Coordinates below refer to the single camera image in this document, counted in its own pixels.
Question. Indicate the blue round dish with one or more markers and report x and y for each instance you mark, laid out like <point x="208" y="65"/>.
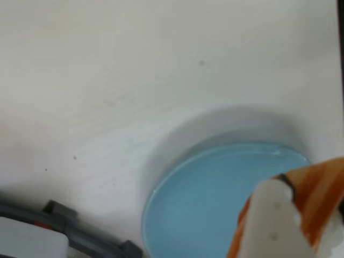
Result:
<point x="201" y="201"/>

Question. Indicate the grey white device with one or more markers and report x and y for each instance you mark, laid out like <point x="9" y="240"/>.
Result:
<point x="83" y="237"/>

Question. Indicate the white Shinkansen toy train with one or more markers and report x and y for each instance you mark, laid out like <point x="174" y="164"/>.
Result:
<point x="29" y="239"/>

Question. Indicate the salmon nigiri sushi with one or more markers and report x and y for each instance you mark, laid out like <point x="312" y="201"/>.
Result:
<point x="317" y="188"/>

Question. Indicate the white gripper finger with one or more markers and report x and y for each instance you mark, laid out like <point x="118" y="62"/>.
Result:
<point x="271" y="223"/>

